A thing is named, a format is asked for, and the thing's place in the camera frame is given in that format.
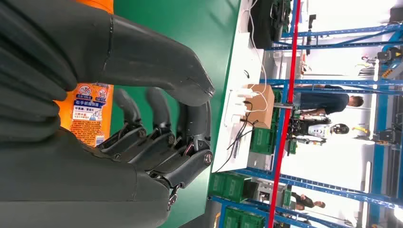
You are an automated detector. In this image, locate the white power strip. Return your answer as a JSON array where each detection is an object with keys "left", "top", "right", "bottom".
[{"left": 224, "top": 89, "right": 252, "bottom": 126}]

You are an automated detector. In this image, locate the blue shelf rack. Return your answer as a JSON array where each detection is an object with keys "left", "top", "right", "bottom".
[{"left": 209, "top": 0, "right": 403, "bottom": 228}]

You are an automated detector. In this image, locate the white cable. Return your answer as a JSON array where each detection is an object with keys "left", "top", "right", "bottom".
[{"left": 247, "top": 0, "right": 268, "bottom": 114}]

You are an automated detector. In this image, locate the white desk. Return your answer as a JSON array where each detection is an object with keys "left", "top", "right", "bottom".
[{"left": 211, "top": 0, "right": 268, "bottom": 174}]

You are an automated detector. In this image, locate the humanoid robot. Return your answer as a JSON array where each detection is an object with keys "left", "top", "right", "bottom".
[{"left": 288, "top": 117, "right": 350, "bottom": 147}]

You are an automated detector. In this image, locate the green plastic crate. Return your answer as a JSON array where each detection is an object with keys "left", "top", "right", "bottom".
[
  {"left": 208, "top": 172, "right": 253, "bottom": 203},
  {"left": 222, "top": 208, "right": 266, "bottom": 228},
  {"left": 250, "top": 89, "right": 282, "bottom": 155}
]

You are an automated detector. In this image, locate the red pole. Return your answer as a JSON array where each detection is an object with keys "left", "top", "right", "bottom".
[{"left": 267, "top": 0, "right": 302, "bottom": 228}]

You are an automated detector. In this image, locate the person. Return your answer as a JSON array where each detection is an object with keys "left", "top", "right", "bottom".
[
  {"left": 294, "top": 84, "right": 365, "bottom": 118},
  {"left": 291, "top": 192, "right": 326, "bottom": 211}
]

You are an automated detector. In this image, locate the black power cable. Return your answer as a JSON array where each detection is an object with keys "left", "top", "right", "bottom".
[{"left": 214, "top": 100, "right": 256, "bottom": 172}]

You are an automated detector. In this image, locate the black carry case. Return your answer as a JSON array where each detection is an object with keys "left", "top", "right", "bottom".
[{"left": 248, "top": 0, "right": 292, "bottom": 50}]

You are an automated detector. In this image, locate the brown cardboard box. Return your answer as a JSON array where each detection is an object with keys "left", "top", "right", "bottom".
[{"left": 245, "top": 84, "right": 275, "bottom": 130}]

